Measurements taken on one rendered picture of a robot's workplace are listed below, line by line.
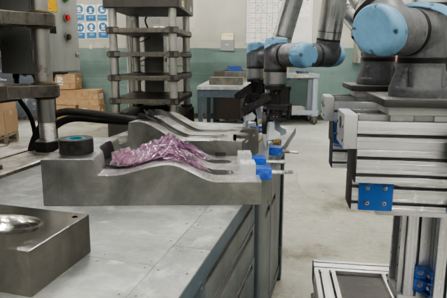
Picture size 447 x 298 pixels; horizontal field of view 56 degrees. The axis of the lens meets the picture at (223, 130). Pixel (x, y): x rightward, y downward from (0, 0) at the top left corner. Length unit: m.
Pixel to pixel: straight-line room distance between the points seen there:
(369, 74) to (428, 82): 0.52
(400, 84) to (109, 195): 0.77
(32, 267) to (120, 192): 0.37
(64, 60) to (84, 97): 6.08
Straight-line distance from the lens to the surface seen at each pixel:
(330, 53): 1.39
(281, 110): 1.40
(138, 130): 1.38
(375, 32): 1.06
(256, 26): 7.79
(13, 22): 1.62
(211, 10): 7.86
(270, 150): 1.43
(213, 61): 7.81
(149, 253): 0.78
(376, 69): 1.65
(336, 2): 1.38
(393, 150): 1.17
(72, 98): 8.10
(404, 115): 1.16
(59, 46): 1.94
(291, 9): 1.67
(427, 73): 1.17
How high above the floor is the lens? 1.14
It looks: 10 degrees down
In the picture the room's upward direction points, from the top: straight up
